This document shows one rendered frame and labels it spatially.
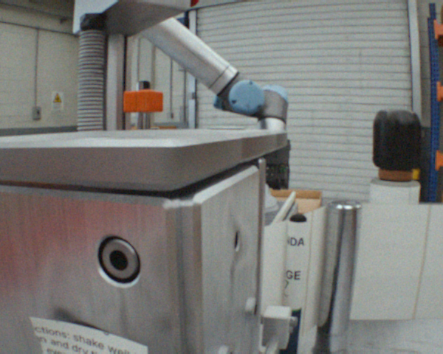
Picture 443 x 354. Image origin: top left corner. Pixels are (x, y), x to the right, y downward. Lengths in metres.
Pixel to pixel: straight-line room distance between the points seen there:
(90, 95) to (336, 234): 0.31
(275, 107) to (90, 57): 0.62
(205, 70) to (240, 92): 0.09
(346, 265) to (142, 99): 0.33
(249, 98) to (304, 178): 4.22
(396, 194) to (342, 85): 4.33
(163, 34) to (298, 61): 4.27
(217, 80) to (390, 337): 0.61
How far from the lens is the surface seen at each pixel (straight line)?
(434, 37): 4.20
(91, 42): 0.47
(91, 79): 0.46
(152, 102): 0.53
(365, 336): 0.53
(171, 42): 0.85
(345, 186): 4.92
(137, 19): 0.51
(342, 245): 0.41
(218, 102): 0.97
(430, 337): 0.55
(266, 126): 0.96
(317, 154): 4.94
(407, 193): 0.60
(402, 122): 0.60
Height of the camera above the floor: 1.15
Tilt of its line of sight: 8 degrees down
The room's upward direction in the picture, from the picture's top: straight up
